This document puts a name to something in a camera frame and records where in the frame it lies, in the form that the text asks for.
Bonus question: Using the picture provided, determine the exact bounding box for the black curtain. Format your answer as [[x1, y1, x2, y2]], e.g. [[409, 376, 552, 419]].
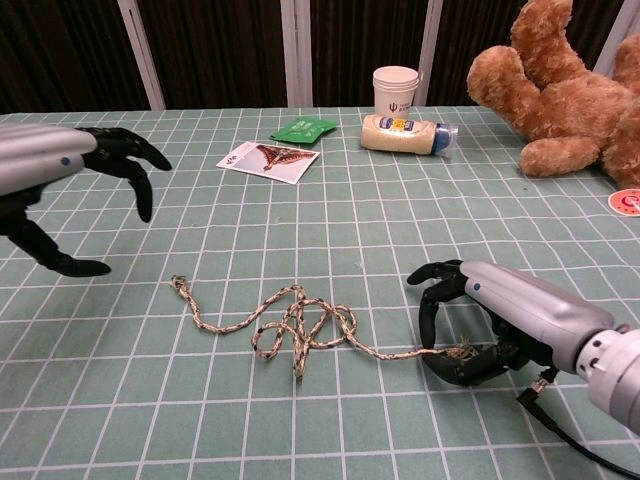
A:
[[0, 0, 640, 115]]

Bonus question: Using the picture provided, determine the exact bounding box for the green snack packet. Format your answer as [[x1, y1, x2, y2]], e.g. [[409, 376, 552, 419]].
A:
[[268, 116, 337, 146]]

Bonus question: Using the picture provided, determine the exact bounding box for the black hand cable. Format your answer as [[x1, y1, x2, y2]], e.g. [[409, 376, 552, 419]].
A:
[[517, 367, 640, 479]]

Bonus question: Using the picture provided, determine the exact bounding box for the green grid tablecloth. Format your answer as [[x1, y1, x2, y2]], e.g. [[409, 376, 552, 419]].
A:
[[0, 105, 640, 480]]

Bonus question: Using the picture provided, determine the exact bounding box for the beige speckled braided rope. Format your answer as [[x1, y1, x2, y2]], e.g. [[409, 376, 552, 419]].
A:
[[169, 273, 481, 380]]

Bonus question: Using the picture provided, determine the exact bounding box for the white frame post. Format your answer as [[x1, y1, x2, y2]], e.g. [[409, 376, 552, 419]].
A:
[[594, 0, 634, 76], [279, 0, 315, 108], [117, 0, 167, 112], [413, 0, 445, 107]]

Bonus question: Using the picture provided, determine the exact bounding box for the brown teddy bear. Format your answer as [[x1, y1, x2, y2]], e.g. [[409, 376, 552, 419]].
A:
[[466, 0, 640, 188]]

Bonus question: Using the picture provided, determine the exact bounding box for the red round sticker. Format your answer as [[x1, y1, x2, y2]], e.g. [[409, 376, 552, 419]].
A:
[[607, 188, 640, 218]]

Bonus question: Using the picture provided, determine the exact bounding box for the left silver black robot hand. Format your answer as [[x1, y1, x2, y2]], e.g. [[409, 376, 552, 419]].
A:
[[0, 123, 174, 279]]

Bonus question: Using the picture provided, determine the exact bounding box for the mayonnaise squeeze bottle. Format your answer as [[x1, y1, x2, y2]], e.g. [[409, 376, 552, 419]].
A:
[[360, 113, 459, 159]]

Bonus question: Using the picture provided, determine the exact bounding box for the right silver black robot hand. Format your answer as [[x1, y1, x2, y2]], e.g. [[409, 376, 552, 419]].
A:
[[406, 258, 617, 387]]

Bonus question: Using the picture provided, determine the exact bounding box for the white paper cup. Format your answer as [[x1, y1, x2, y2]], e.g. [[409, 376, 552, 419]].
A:
[[372, 66, 420, 117]]

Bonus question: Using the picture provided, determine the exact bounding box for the white photo card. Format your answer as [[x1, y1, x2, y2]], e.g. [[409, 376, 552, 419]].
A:
[[215, 140, 321, 185]]

